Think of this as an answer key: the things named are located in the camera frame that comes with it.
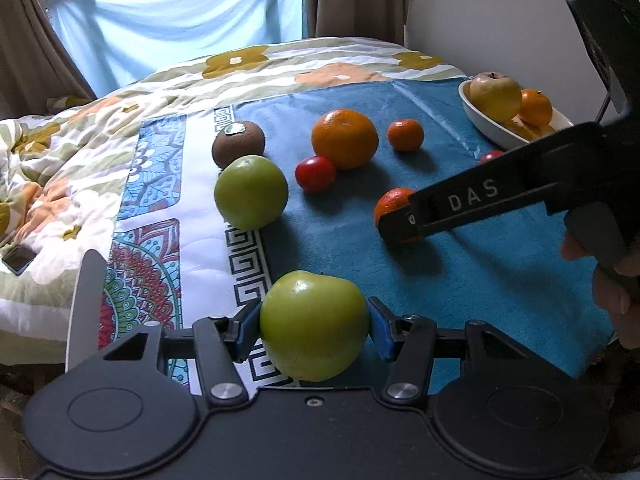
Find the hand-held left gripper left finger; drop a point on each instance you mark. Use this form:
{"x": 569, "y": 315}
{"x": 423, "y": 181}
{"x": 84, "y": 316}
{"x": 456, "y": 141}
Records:
{"x": 245, "y": 331}

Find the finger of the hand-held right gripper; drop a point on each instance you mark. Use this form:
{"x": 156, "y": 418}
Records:
{"x": 397, "y": 228}

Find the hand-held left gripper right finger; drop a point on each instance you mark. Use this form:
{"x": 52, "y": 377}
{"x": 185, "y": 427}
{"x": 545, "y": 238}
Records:
{"x": 378, "y": 331}

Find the small mandarin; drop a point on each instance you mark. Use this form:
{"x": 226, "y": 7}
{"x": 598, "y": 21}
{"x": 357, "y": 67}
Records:
{"x": 392, "y": 204}
{"x": 405, "y": 135}

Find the green apple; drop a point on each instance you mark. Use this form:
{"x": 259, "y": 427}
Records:
{"x": 315, "y": 325}
{"x": 250, "y": 192}

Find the red tomato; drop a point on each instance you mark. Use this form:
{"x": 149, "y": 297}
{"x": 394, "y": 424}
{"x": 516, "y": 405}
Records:
{"x": 492, "y": 156}
{"x": 315, "y": 174}

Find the large orange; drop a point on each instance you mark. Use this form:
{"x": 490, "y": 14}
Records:
{"x": 345, "y": 137}

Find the white bowl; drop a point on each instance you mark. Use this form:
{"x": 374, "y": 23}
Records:
{"x": 480, "y": 120}

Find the brown kiwi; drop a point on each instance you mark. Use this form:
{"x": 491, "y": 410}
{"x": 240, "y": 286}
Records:
{"x": 240, "y": 145}

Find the person's right hand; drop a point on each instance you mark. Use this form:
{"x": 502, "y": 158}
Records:
{"x": 617, "y": 300}

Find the teal towel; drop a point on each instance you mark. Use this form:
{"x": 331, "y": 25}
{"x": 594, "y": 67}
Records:
{"x": 340, "y": 245}

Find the medium orange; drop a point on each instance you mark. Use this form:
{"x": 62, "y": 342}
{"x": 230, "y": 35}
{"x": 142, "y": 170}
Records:
{"x": 536, "y": 107}

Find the mandala printed cloth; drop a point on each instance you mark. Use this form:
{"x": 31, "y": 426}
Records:
{"x": 200, "y": 240}

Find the yellow apple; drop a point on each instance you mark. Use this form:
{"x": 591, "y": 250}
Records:
{"x": 495, "y": 96}

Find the floral duvet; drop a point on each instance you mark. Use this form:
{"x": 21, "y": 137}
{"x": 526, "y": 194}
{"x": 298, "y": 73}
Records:
{"x": 90, "y": 160}

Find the black smartphone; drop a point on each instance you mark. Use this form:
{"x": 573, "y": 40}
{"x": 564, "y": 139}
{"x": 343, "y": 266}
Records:
{"x": 19, "y": 259}

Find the light blue sheet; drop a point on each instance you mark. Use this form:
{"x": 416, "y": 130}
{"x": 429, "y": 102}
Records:
{"x": 175, "y": 20}

